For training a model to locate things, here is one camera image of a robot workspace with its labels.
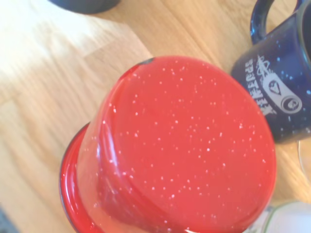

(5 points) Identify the red speckled enamel mug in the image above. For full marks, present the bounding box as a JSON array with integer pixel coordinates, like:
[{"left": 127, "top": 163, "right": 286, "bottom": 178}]
[{"left": 59, "top": 55, "right": 278, "bottom": 233}]

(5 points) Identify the navy blue speckled mug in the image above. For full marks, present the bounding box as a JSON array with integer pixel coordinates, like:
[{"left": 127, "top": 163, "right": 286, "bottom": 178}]
[{"left": 230, "top": 0, "right": 311, "bottom": 148}]

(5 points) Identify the black mug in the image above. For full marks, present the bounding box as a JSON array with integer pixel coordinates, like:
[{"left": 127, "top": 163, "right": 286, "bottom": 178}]
[{"left": 47, "top": 0, "right": 122, "bottom": 16}]

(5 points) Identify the white printed mug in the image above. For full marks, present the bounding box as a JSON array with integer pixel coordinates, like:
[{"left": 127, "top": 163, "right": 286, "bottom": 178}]
[{"left": 261, "top": 200, "right": 311, "bottom": 233}]

